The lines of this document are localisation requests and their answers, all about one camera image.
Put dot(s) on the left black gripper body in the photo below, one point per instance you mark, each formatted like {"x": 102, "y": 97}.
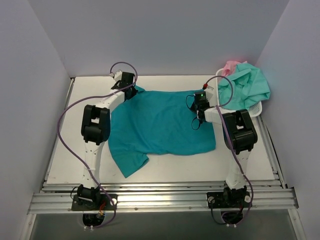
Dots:
{"x": 131, "y": 92}

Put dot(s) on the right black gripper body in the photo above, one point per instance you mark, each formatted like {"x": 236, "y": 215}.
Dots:
{"x": 195, "y": 109}

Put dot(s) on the teal t shirt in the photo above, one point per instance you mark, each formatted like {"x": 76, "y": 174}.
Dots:
{"x": 158, "y": 123}

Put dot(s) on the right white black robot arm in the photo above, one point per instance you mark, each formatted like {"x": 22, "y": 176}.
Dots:
{"x": 240, "y": 136}

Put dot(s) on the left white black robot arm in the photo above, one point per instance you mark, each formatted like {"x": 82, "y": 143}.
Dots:
{"x": 96, "y": 130}

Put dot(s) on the pink t shirt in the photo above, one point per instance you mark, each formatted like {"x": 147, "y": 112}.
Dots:
{"x": 230, "y": 67}

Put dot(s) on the mint green t shirt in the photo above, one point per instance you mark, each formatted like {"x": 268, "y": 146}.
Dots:
{"x": 245, "y": 87}

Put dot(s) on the white plastic basket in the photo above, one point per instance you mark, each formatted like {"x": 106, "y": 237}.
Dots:
{"x": 254, "y": 110}

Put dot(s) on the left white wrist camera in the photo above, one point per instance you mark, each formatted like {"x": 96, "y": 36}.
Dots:
{"x": 117, "y": 75}

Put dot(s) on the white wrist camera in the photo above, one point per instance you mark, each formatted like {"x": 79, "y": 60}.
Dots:
{"x": 117, "y": 75}
{"x": 210, "y": 92}

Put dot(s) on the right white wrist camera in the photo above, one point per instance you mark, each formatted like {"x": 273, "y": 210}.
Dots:
{"x": 210, "y": 92}

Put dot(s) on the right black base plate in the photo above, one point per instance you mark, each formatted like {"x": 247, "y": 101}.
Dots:
{"x": 223, "y": 200}

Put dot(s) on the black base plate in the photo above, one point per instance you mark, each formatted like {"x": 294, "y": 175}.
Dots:
{"x": 223, "y": 200}
{"x": 103, "y": 203}

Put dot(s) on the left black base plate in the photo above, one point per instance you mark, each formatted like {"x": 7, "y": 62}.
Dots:
{"x": 103, "y": 203}

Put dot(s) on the aluminium rail frame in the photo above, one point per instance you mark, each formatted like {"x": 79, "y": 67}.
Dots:
{"x": 167, "y": 183}

